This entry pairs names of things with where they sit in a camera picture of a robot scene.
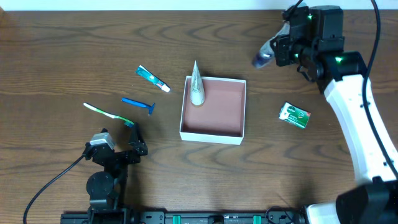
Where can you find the white Pantene tube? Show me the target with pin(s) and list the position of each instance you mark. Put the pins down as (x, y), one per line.
(197, 91)

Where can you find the blue disposable razor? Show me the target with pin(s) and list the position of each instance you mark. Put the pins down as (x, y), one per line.
(150, 108)

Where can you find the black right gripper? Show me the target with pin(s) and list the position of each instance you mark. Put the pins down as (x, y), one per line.
(280, 47)

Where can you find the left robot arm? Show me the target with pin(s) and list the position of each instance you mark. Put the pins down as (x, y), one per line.
(107, 187)

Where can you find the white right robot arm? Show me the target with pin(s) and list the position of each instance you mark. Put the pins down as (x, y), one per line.
(343, 78)

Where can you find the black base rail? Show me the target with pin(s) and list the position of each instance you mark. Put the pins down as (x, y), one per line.
(268, 217)

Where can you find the green white toothbrush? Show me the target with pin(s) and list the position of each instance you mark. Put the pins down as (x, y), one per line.
(112, 116)

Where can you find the white box with maroon interior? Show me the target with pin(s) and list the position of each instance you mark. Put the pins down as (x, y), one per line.
(221, 118)

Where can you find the green Dettol soap box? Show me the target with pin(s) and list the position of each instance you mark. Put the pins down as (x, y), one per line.
(294, 115)

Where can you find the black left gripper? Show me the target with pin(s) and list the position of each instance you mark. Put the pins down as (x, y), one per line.
(121, 156)

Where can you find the clear sanitizer pump bottle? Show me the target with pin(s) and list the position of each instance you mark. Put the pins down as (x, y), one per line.
(266, 53)

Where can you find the green toothpaste tube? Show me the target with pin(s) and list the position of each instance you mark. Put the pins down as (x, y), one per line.
(144, 73)

